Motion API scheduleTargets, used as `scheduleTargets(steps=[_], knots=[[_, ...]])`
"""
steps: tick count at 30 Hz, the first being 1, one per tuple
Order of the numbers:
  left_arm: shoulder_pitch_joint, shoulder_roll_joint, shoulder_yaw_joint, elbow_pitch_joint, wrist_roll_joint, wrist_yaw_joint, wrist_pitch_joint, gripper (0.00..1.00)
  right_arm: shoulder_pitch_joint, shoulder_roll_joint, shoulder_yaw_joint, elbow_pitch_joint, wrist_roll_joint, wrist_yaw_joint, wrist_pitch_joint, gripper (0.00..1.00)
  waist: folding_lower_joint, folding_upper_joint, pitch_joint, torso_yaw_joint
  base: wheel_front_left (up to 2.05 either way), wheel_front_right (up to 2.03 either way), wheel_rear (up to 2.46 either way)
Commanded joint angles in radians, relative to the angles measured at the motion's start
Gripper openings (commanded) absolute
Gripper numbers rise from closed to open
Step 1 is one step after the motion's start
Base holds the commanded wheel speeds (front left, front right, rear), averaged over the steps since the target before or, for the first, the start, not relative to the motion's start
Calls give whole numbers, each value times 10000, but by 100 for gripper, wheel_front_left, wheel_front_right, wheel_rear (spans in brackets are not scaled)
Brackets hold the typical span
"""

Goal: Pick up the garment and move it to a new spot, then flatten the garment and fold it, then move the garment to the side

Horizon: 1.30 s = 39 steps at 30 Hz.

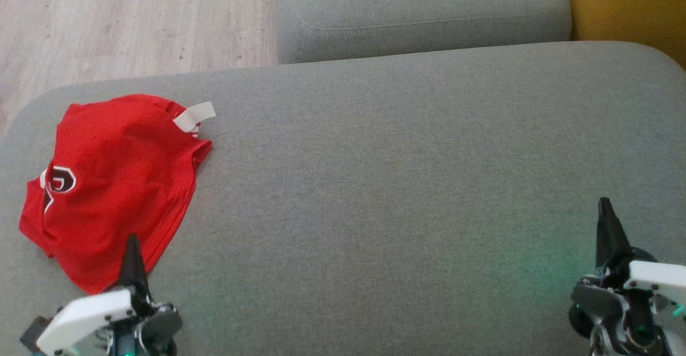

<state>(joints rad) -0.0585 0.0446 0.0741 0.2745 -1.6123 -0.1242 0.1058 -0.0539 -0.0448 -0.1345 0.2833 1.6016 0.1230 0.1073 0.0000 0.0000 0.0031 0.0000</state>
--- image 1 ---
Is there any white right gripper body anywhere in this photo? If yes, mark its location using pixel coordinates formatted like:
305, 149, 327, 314
568, 248, 686, 356

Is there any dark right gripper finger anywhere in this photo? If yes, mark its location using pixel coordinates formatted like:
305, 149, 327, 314
596, 197, 633, 276

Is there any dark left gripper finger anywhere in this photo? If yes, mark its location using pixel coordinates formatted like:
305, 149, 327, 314
119, 234, 153, 314

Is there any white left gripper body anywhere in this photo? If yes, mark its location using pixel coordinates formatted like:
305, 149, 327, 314
36, 289, 183, 356

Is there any red basketball jersey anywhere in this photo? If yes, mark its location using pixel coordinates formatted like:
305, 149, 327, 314
19, 93, 217, 295

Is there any grey sofa seat cushion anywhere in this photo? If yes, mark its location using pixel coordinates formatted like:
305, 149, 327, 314
0, 41, 686, 356

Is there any yellow upholstered furniture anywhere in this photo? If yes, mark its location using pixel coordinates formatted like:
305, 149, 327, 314
557, 0, 686, 70

